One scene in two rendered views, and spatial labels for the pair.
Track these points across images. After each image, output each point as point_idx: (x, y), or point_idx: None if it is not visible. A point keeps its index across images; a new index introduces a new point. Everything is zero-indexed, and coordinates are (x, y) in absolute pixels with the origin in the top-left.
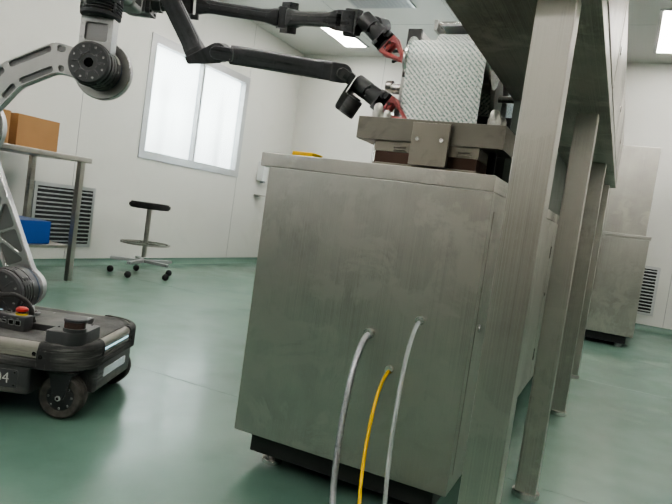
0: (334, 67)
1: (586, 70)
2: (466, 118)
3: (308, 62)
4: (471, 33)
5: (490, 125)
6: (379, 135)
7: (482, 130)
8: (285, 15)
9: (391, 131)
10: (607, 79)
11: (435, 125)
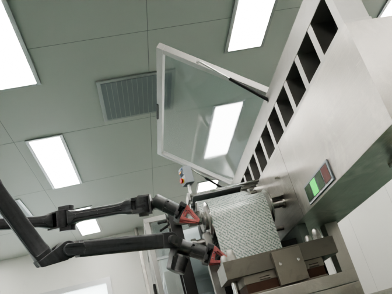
0: (165, 236)
1: (378, 184)
2: (273, 245)
3: (143, 238)
4: (351, 168)
5: (321, 238)
6: (245, 272)
7: (318, 243)
8: (65, 216)
9: (254, 265)
10: (380, 188)
11: (288, 249)
